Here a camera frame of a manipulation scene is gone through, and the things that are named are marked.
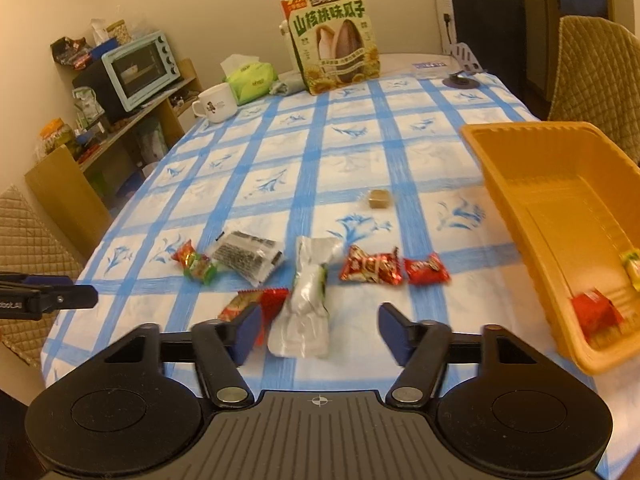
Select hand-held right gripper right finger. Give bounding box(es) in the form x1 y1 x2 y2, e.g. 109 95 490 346
377 302 543 407

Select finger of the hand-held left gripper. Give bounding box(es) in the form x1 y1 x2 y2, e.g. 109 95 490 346
27 284 99 312
0 272 72 291

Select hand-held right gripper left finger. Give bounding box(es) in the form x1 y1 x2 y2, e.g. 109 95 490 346
101 302 264 407

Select red square snack packet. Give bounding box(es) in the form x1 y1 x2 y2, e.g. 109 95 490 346
256 287 290 347

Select clear white plastic packet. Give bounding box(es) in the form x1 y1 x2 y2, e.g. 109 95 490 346
267 235 346 359

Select large shiny red candy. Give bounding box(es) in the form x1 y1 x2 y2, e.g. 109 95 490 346
338 245 404 287

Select small red candy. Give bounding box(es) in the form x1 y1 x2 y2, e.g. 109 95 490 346
403 252 451 286

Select orange plastic tray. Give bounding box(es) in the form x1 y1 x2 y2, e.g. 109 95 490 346
459 122 640 377

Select quilted beige chair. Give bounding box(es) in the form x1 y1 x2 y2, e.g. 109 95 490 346
0 184 87 369
547 15 640 167

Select black clear snack packet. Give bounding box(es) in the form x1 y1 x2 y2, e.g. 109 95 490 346
212 230 285 289

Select wooden shelf unit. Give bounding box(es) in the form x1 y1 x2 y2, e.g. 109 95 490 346
24 57 204 257

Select red gold wrapped candy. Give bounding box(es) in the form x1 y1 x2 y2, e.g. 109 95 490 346
171 239 199 267

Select brown cube candy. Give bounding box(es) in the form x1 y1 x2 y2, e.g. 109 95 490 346
363 188 392 210

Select clear snack jar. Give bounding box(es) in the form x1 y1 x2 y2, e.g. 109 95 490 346
34 117 82 162

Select blue checked tablecloth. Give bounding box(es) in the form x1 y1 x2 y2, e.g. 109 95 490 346
40 52 601 413

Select white mug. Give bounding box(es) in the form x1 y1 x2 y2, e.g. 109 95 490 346
191 84 239 124

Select light blue toaster oven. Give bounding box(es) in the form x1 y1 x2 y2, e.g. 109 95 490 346
101 29 184 112

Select dark snack bags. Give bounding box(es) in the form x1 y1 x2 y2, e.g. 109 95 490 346
50 35 94 69

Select yellow green candy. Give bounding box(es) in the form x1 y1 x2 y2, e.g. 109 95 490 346
619 248 640 292

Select grey cloth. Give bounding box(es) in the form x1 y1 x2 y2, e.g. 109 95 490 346
269 72 304 96

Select green tissue pack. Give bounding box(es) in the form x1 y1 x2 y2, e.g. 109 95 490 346
220 54 279 106

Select clear storage jar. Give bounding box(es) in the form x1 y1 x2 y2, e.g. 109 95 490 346
105 19 132 45

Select small blue white packet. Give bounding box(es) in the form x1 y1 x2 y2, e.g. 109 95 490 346
410 60 451 77

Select grey phone stand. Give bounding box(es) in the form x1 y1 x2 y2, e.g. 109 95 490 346
442 42 485 89

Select green sunflower seed bag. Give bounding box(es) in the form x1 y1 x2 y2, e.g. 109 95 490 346
279 0 382 96

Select black mini fridge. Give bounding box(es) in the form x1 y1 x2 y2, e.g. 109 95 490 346
432 0 524 57

